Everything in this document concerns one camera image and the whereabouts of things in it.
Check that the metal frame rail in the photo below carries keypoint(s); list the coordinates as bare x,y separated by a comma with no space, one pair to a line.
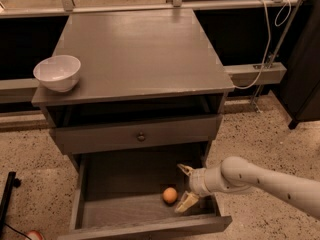
150,4

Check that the open grey bottom drawer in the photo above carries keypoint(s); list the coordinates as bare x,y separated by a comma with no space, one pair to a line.
119,196

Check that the closed grey middle drawer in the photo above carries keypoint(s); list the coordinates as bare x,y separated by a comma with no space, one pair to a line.
121,136

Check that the red and white object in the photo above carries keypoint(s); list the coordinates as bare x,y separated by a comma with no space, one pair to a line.
34,235

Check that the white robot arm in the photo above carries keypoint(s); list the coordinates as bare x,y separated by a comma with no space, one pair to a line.
235,175

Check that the grey wooden drawer cabinet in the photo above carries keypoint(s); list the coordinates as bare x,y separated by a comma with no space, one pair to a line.
136,66

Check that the white bowl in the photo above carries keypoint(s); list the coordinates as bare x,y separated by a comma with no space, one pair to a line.
58,73

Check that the black stand leg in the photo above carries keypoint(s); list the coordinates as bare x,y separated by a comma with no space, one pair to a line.
11,183

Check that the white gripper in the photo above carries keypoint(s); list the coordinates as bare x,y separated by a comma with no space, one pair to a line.
198,183

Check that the orange fruit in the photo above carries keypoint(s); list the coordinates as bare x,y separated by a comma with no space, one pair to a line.
170,195

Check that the round metal drawer knob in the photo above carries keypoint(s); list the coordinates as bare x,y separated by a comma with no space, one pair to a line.
141,137

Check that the dark cabinet at right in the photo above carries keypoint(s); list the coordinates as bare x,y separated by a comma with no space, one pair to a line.
299,90

